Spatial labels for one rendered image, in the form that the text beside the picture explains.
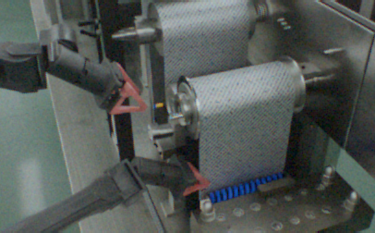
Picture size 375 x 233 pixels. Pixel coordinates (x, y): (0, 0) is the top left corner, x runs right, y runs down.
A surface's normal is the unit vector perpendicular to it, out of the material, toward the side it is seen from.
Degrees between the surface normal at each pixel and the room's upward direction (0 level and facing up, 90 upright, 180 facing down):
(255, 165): 89
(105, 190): 41
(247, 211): 0
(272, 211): 0
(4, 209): 0
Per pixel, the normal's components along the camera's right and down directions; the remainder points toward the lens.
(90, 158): -0.01, -0.82
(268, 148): 0.36, 0.53
